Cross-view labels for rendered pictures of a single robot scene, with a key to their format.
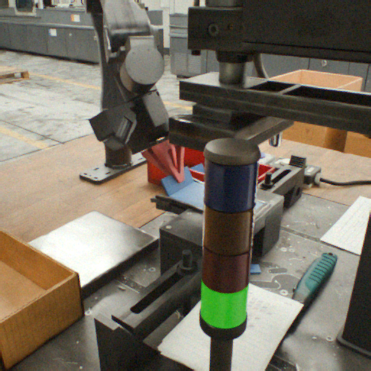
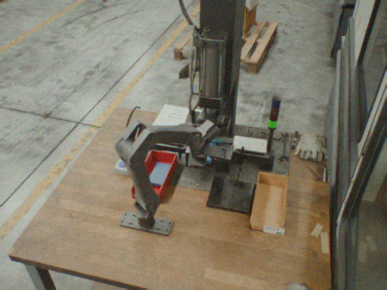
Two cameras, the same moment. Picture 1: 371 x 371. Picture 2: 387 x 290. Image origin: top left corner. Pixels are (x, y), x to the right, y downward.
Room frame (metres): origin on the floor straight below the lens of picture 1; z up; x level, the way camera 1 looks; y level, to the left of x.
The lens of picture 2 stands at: (1.12, 1.08, 2.05)
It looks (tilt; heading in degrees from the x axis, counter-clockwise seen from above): 39 degrees down; 247
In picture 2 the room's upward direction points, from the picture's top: straight up
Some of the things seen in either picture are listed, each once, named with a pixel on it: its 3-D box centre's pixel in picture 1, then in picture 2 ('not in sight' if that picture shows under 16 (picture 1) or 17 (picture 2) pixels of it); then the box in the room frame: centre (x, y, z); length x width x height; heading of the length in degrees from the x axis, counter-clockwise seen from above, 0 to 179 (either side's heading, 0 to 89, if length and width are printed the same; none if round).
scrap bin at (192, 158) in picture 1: (209, 174); (155, 175); (0.81, -0.06, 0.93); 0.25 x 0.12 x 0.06; 53
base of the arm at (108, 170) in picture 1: (117, 152); (145, 217); (0.92, 0.15, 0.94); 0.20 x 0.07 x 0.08; 143
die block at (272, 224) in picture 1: (224, 237); (209, 156); (0.55, -0.07, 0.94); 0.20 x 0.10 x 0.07; 143
